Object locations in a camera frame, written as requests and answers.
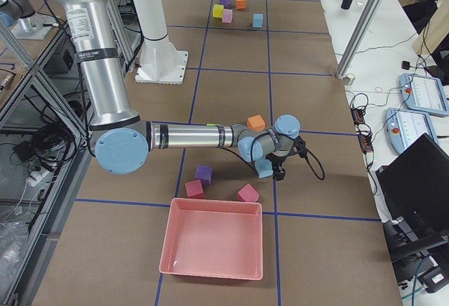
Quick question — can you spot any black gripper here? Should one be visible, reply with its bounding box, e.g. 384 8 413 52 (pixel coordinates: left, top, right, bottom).
265 152 290 181

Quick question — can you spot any light blue foam block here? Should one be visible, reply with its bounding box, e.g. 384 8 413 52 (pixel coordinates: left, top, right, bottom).
255 159 273 178

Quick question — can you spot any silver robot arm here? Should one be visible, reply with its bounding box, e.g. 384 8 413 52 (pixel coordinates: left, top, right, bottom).
55 0 306 180

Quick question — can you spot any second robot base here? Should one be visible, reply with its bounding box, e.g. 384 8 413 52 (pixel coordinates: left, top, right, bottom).
1 0 58 40

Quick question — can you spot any pink-red foam block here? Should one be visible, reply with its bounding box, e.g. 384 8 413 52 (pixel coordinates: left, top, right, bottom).
237 184 260 203

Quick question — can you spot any orange foam block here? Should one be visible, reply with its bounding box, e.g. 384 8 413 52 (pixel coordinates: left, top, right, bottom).
235 0 247 10
246 114 266 132

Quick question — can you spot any red foam block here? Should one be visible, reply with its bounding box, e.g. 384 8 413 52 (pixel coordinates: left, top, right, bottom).
185 180 205 199

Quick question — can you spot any pink plastic tray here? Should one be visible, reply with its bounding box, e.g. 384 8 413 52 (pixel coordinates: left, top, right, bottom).
159 198 263 281

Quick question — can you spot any lower teach pendant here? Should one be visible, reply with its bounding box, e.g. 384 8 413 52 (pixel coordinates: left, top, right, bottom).
385 107 439 154

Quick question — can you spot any teach pendant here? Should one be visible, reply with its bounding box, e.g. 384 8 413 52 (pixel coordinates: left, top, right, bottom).
399 74 448 117
385 107 439 154

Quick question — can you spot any black laptop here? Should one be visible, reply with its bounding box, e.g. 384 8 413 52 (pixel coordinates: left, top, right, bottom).
376 133 448 231

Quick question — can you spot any light pink foam block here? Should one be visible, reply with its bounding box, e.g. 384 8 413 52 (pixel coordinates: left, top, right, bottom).
222 9 233 24

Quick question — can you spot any upper teach pendant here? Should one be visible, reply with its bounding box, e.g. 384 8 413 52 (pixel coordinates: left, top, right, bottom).
399 74 448 117

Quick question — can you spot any yellow foam block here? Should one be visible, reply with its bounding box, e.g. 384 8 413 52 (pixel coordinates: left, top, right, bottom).
213 4 225 19

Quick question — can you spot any far orange foam block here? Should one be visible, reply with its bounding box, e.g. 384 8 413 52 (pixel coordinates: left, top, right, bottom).
235 0 247 10

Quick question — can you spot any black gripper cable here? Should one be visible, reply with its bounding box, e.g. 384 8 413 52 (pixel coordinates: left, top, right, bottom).
224 129 326 181

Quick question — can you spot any white pedestal column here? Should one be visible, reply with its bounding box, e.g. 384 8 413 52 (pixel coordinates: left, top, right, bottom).
133 0 189 85

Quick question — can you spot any aluminium frame post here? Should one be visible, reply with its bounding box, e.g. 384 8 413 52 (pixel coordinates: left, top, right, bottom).
335 0 382 86

